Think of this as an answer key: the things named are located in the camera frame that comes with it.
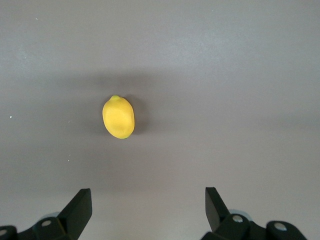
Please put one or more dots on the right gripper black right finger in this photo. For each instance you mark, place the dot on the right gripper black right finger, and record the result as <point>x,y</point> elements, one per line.
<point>217,215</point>

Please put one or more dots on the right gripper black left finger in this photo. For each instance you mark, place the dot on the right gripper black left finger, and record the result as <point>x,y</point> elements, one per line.
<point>75,215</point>

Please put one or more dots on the yellow lemon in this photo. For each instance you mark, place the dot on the yellow lemon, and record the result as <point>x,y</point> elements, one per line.
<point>118,117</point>

